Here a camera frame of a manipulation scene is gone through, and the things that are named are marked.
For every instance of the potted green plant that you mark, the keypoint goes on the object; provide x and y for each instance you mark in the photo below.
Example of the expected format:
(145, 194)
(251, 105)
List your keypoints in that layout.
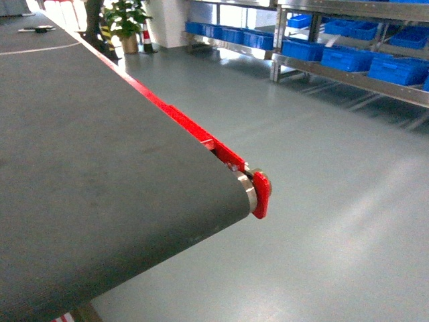
(125, 20)

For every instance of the red white traffic cone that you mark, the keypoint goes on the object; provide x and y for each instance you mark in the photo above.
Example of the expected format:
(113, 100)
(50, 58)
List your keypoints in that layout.
(147, 44)

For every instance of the steel shelf rack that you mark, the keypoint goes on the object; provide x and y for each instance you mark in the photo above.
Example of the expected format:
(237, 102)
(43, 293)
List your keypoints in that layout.
(382, 12)

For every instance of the red conveyor side rail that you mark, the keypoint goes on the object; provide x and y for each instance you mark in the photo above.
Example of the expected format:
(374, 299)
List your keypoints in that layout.
(257, 185)

